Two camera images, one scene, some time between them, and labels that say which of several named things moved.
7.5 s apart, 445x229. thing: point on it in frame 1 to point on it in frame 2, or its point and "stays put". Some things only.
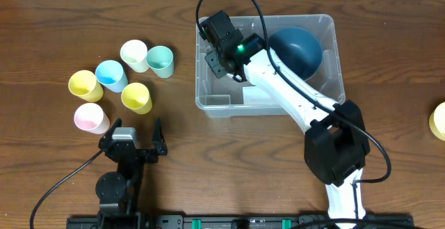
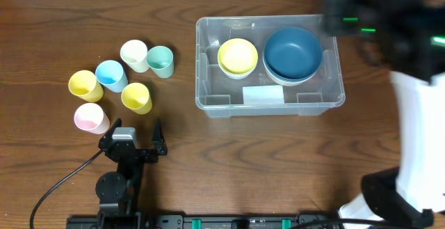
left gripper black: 140,152 stays put
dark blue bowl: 298,49 stays put
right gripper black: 215,61 to 336,17
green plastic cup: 160,58 stays put
